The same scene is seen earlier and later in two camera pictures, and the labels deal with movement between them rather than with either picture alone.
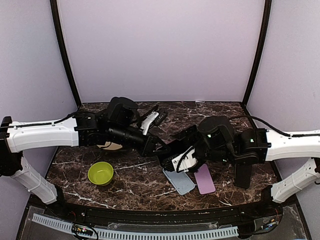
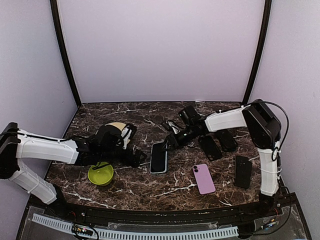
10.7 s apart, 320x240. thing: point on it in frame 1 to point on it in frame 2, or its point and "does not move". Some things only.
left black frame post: x=57 y=24 does not move
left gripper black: x=148 y=147 to x=135 y=162
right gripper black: x=195 y=134 to x=173 y=140
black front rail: x=232 y=214 does not move
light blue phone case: x=180 y=180 to x=158 y=158
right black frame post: x=267 y=13 does not move
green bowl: x=100 y=173 does not move
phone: x=242 y=174 does not move
